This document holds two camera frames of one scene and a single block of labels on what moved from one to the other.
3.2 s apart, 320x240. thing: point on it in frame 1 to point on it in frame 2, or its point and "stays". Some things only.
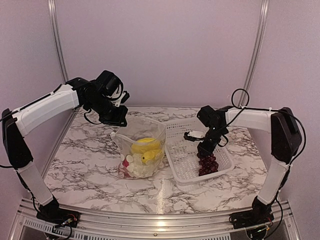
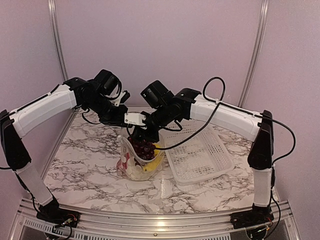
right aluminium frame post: (258, 43) stays
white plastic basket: (181, 154) stays
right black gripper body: (215, 134) to (163, 118)
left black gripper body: (109, 116) stays
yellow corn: (150, 155) to (151, 166)
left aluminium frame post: (58, 40) stays
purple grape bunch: (207, 164) to (144, 150)
